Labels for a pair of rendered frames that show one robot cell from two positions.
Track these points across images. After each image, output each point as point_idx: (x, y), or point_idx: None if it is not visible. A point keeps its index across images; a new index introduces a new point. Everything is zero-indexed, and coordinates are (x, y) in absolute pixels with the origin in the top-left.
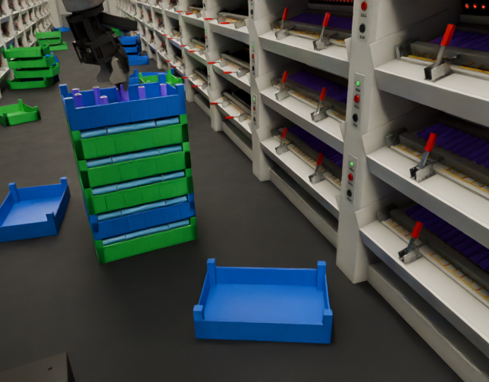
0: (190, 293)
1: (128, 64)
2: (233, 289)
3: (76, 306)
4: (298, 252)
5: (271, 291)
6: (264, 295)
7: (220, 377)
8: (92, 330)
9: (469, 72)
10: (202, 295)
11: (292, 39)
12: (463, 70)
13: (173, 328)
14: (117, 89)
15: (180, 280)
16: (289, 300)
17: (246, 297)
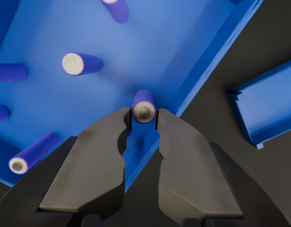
0: (218, 108)
1: (238, 168)
2: (247, 89)
3: (154, 156)
4: (279, 11)
5: (275, 77)
6: (272, 83)
7: (272, 154)
8: None
9: None
10: (246, 124)
11: None
12: None
13: (227, 140)
14: (71, 70)
15: (202, 100)
16: None
17: (260, 93)
